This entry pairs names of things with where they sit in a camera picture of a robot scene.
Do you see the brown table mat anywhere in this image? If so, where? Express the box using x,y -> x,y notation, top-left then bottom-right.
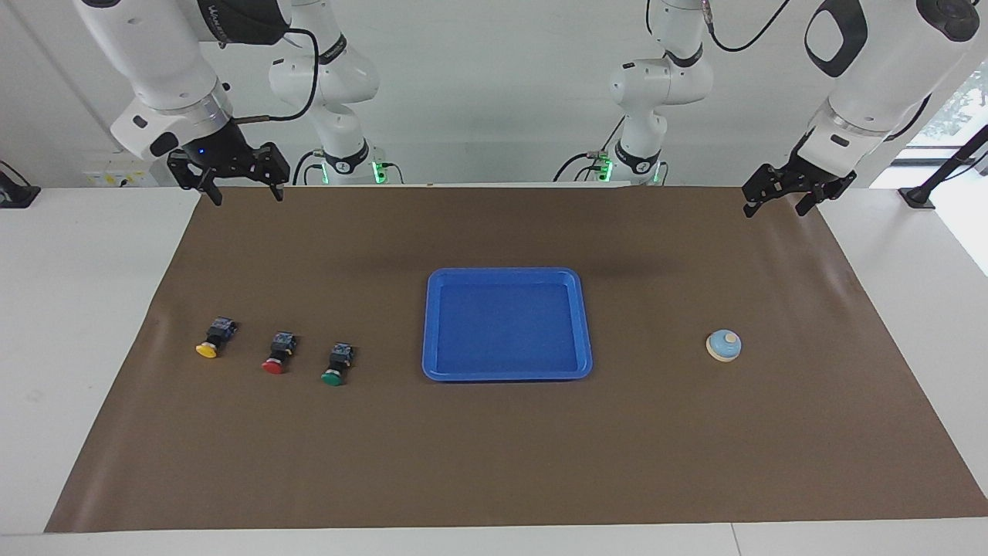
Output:
44,185 -> 988,534

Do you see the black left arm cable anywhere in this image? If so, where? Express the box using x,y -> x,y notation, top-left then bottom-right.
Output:
699,0 -> 935,144

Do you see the red push button switch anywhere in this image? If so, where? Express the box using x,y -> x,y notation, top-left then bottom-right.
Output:
262,331 -> 298,376

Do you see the white wall outlet box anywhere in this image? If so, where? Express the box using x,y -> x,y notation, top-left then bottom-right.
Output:
83,151 -> 159,188

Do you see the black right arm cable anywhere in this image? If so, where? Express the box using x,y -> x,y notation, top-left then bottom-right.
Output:
232,27 -> 320,124

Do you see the light blue desk bell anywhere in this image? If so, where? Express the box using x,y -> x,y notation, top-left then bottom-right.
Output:
705,329 -> 743,364

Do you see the green push button switch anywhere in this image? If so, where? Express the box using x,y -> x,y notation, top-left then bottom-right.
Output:
320,342 -> 356,387

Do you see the bright window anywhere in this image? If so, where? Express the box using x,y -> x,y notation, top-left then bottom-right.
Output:
903,62 -> 988,147

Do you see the grey base cable with connector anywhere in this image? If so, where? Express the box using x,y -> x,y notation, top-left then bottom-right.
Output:
585,116 -> 626,159

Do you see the black table clamp mount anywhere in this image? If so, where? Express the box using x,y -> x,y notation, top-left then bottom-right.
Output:
0,161 -> 41,209

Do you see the blue plastic tray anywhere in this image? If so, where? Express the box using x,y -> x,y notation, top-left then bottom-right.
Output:
421,267 -> 594,382

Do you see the yellow push button switch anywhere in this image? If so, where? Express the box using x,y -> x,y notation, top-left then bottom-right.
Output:
195,317 -> 238,359

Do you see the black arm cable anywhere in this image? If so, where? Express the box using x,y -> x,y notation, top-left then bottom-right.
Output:
232,27 -> 320,124
699,0 -> 935,144

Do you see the black angled stand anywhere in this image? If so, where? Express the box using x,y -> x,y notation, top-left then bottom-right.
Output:
899,124 -> 988,211

